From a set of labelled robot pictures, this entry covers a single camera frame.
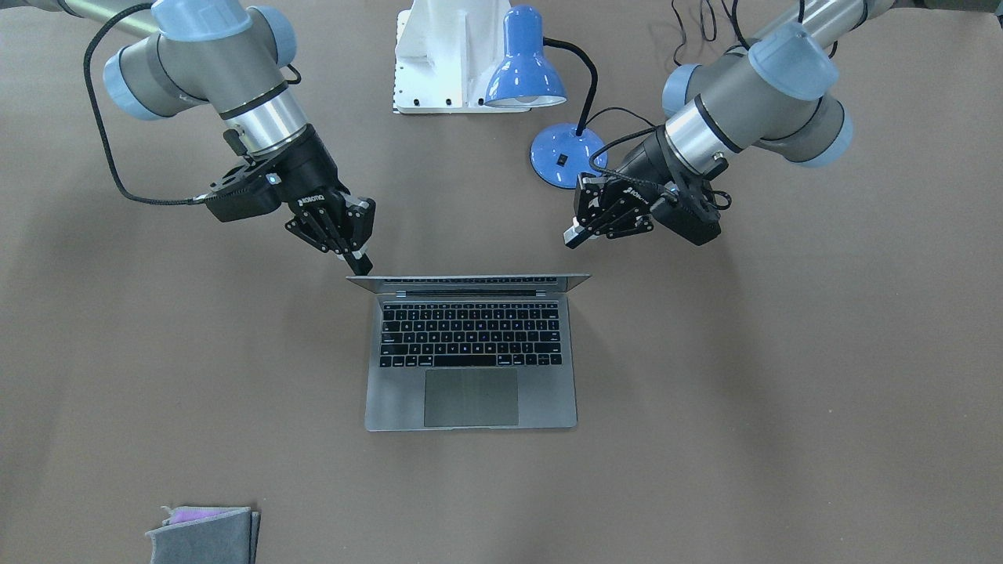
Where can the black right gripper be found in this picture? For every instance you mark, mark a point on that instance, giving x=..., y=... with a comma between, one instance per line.
x=310, y=174

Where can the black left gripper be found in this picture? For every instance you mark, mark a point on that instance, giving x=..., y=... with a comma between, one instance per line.
x=647, y=167

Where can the grey laptop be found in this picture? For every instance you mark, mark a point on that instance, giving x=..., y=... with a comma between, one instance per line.
x=481, y=351

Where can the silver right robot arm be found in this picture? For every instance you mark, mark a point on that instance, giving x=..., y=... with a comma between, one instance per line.
x=231, y=57

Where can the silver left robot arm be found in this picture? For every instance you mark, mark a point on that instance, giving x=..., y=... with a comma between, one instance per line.
x=770, y=91

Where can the blue desk lamp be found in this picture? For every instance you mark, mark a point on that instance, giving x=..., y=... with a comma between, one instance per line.
x=526, y=79

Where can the folded grey cloth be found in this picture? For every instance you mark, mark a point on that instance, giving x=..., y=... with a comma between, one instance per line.
x=206, y=535

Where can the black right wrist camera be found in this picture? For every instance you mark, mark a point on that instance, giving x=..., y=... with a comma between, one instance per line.
x=244, y=191

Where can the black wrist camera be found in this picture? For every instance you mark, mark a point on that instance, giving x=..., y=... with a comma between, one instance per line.
x=689, y=206
x=244, y=191

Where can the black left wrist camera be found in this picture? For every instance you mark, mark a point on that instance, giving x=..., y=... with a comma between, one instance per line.
x=689, y=206

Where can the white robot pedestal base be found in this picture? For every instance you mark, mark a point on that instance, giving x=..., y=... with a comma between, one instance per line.
x=446, y=52

